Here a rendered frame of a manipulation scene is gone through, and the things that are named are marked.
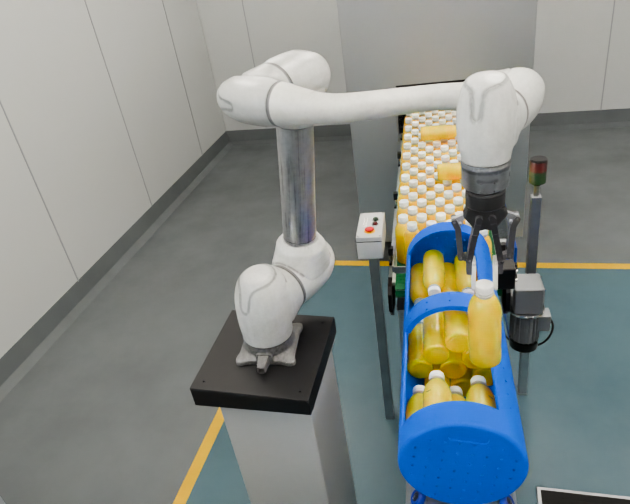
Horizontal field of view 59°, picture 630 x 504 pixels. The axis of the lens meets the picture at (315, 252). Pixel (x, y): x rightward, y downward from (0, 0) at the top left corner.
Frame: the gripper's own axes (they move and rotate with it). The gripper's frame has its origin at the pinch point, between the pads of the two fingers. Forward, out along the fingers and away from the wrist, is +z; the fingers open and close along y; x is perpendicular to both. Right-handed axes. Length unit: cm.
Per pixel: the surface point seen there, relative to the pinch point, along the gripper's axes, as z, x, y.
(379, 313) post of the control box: 82, 92, -35
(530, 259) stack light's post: 68, 109, 29
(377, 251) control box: 45, 83, -32
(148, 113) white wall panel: 59, 351, -253
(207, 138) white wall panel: 120, 449, -246
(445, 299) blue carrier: 25.9, 25.8, -7.8
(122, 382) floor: 148, 114, -193
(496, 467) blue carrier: 39.7, -17.6, 1.4
